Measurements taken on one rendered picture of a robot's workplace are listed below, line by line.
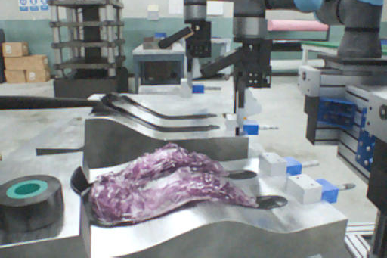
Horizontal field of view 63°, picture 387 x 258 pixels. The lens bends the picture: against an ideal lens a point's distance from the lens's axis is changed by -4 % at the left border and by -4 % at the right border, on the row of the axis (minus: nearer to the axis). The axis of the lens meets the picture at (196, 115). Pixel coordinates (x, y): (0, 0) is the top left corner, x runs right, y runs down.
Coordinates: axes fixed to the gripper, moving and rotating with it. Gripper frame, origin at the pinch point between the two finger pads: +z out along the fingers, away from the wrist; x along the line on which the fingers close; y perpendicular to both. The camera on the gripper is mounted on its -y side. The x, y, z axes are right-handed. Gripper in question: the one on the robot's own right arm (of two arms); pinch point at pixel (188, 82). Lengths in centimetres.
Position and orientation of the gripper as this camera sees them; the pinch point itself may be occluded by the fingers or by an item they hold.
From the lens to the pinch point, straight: 107.3
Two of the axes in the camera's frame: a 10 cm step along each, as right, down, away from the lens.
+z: 0.0, 9.6, 2.7
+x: -0.1, -2.7, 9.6
